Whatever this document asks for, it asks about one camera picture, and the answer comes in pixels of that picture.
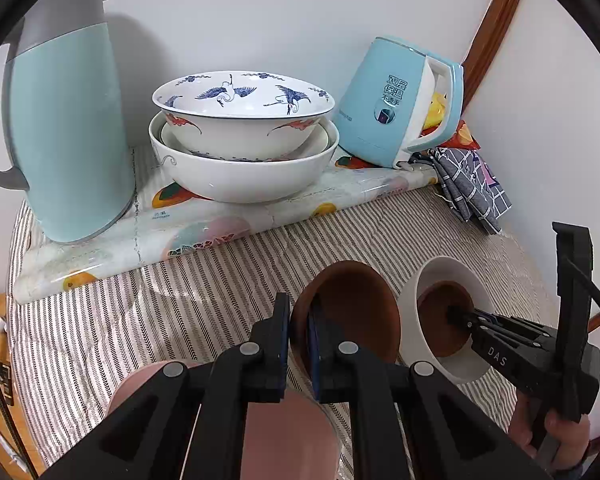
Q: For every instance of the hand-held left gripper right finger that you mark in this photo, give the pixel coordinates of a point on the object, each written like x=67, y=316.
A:
x=316, y=370

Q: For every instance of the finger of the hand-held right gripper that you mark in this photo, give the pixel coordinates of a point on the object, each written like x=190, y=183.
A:
x=480, y=331
x=470, y=318

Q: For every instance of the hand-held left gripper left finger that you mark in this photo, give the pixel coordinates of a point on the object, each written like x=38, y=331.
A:
x=270, y=360

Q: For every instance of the small brown clay bowl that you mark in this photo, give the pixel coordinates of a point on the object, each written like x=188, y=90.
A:
x=440, y=325
x=360, y=310

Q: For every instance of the white patterned bowl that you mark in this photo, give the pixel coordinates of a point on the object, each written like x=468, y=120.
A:
x=410, y=330

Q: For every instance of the person's right hand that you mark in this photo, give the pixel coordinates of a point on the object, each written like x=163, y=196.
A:
x=570, y=440

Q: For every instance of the pink square plate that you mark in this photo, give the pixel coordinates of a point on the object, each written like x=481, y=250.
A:
x=280, y=435

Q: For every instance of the grey plaid cloth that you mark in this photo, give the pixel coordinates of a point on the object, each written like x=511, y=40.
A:
x=475, y=190

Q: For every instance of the striped grey tablecloth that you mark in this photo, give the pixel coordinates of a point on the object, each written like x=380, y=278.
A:
x=130, y=330

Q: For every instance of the rolled floral plastic mat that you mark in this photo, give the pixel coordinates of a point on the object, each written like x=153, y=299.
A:
x=130, y=245

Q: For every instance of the large white bowl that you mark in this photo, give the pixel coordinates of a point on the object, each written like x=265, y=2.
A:
x=245, y=180

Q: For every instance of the yellow and red bag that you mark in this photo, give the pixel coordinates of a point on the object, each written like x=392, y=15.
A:
x=437, y=107

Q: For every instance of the blue crane print bowl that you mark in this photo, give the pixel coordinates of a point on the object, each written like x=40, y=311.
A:
x=240, y=130

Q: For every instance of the light blue electric kettle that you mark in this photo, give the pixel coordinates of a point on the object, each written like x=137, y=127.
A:
x=375, y=100

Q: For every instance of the white nested bowl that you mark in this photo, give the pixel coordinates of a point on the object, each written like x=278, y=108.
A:
x=172, y=140

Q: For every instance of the light blue thermos jug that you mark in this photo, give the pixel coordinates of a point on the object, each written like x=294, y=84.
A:
x=65, y=135

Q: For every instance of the brown wooden door frame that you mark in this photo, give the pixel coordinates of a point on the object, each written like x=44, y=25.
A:
x=490, y=30

